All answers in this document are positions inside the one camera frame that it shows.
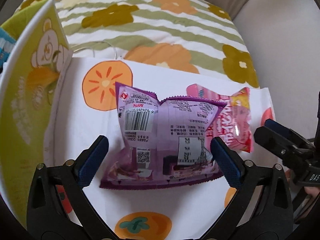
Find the green cardboard box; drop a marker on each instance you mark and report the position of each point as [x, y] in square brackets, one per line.
[32, 73]

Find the pink snack bag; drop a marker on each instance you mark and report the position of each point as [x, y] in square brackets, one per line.
[232, 124]

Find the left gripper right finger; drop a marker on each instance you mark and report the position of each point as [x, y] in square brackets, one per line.
[261, 207]

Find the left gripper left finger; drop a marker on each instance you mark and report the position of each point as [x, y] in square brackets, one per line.
[46, 216]

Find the person's right hand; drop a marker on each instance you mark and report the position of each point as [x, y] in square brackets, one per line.
[313, 191]

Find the light blue snack bag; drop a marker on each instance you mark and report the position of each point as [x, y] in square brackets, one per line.
[7, 44]

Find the persimmon print tablecloth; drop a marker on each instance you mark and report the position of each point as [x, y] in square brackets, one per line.
[180, 212]

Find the floral striped quilt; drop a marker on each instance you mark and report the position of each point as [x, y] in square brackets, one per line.
[190, 35]

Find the purple snack bag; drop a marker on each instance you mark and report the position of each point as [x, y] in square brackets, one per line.
[164, 141]

